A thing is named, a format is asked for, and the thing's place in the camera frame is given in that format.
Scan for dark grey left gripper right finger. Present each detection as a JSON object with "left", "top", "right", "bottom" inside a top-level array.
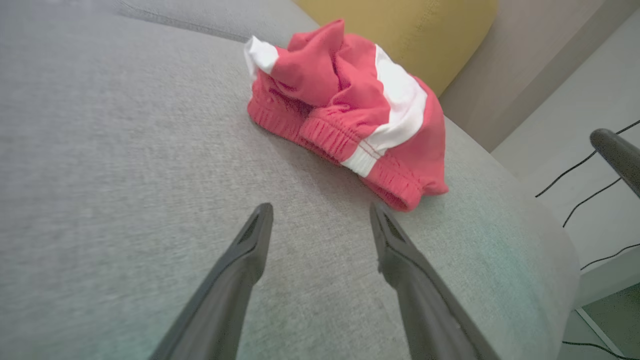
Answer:
[{"left": 369, "top": 201, "right": 502, "bottom": 360}]

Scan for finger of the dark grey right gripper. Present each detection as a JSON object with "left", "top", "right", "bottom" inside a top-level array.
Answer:
[{"left": 590, "top": 128, "right": 640, "bottom": 199}]

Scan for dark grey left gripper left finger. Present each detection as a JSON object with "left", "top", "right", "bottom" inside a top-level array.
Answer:
[{"left": 149, "top": 202, "right": 275, "bottom": 360}]

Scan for grey fabric sofa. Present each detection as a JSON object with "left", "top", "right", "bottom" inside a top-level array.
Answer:
[{"left": 0, "top": 0, "right": 581, "bottom": 360}]

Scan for yellow cushion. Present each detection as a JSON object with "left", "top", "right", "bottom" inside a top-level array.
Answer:
[{"left": 292, "top": 0, "right": 499, "bottom": 97}]

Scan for red shorts with white stripe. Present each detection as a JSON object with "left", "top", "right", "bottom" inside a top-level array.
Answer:
[{"left": 243, "top": 19, "right": 450, "bottom": 213}]

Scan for thin black cable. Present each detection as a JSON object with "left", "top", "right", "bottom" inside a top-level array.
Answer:
[
  {"left": 580, "top": 243, "right": 640, "bottom": 271},
  {"left": 535, "top": 119, "right": 640, "bottom": 198},
  {"left": 562, "top": 177, "right": 623, "bottom": 229},
  {"left": 562, "top": 340, "right": 632, "bottom": 360}
]

